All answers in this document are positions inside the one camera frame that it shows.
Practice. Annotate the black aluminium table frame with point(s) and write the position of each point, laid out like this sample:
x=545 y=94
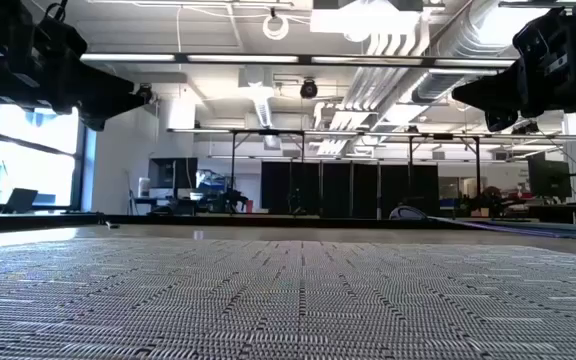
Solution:
x=218 y=221

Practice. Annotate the black monitor on arm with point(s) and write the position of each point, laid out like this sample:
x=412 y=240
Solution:
x=549 y=179

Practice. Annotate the window with dark frame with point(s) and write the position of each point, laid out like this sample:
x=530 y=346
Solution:
x=33 y=165

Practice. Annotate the dark laptop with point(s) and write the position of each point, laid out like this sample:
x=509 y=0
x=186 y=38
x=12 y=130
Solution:
x=20 y=200

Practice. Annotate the black ceiling dome camera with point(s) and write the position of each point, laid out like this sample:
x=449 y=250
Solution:
x=308 y=89

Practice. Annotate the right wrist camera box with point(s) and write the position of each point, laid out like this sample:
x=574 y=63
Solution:
x=538 y=35

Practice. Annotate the black desk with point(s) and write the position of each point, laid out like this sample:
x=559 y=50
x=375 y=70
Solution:
x=563 y=212

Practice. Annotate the black monitor on stand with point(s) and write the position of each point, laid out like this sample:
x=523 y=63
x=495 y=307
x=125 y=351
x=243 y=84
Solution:
x=173 y=172

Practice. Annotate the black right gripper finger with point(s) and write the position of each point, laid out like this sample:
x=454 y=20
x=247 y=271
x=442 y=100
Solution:
x=498 y=92
x=501 y=121

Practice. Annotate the silver ceiling duct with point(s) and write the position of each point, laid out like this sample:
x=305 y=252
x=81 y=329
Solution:
x=448 y=75

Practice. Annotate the black gantry frame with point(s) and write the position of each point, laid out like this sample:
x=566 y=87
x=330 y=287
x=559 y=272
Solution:
x=233 y=160

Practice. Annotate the white ceiling pipes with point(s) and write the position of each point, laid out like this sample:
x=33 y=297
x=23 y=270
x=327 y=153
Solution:
x=383 y=75

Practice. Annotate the small beige block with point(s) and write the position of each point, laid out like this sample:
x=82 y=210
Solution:
x=198 y=234

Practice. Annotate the long ceiling light bar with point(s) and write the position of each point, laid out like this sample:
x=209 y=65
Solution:
x=243 y=58

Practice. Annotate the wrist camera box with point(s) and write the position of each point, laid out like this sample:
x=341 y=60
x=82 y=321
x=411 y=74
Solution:
x=60 y=37
x=538 y=35

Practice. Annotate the black room divider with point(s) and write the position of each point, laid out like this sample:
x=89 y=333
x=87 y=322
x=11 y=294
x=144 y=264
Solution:
x=338 y=190

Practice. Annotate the grey woven placemat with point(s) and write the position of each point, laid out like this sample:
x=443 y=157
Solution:
x=288 y=300

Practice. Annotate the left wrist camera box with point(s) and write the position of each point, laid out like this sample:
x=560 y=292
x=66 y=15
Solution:
x=60 y=37

